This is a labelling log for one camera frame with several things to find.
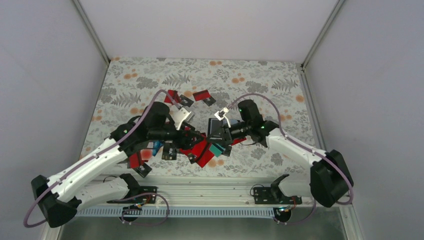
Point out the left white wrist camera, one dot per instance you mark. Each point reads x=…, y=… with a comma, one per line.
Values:
x=183, y=115

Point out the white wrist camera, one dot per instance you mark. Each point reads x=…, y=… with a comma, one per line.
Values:
x=183, y=115
x=221, y=115

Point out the red black-stripe card top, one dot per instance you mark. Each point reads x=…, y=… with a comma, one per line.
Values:
x=201, y=95

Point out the aluminium rail frame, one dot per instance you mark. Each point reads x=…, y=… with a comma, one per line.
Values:
x=338, y=222

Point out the black card holder wallet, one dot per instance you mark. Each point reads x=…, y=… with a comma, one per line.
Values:
x=218, y=131

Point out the red card far left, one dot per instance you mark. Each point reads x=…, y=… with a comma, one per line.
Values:
x=172, y=97

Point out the teal card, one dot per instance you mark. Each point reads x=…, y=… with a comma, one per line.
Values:
x=216, y=149

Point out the black card near top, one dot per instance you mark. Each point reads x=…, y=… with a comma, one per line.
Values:
x=185, y=101

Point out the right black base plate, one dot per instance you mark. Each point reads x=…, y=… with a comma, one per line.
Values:
x=263, y=195

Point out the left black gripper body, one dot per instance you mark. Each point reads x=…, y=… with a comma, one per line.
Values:
x=157, y=134

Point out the floral patterned table mat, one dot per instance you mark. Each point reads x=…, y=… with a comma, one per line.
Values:
x=275, y=87

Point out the red card middle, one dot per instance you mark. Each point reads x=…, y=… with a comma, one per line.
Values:
x=205, y=156

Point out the small black card top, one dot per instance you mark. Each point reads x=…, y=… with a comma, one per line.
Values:
x=209, y=101

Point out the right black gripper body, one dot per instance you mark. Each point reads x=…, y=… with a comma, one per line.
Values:
x=246, y=126

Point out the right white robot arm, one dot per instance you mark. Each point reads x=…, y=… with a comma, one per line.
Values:
x=329, y=178

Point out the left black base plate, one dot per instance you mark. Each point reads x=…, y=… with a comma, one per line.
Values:
x=143, y=195

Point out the blue grey cable duct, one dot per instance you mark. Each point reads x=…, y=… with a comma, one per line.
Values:
x=179, y=212

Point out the black card front left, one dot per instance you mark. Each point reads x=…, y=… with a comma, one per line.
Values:
x=143, y=170

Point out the blue card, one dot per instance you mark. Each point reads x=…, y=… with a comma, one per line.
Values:
x=156, y=146

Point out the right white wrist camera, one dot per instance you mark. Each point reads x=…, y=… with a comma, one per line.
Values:
x=221, y=115

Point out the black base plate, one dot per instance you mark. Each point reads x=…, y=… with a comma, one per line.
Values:
x=143, y=195
x=263, y=195

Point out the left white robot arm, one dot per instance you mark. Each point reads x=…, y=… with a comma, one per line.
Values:
x=62, y=195

